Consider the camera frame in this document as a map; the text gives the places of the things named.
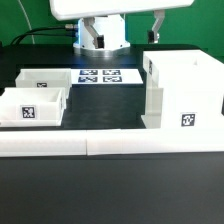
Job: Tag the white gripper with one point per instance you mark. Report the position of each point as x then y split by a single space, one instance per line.
75 9

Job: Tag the white drawer cabinet box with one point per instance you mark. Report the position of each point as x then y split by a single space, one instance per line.
184 88

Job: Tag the white rear drawer tray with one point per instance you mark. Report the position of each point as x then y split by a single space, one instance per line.
46 78

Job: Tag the white drawer tray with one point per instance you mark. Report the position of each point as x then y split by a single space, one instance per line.
46 78
26 107

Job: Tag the white front drawer tray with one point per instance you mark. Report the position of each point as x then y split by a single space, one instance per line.
26 107

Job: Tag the fiducial marker sheet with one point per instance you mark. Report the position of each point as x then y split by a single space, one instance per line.
105 76

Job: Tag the white foam front barrier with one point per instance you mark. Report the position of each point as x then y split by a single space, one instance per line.
110 142

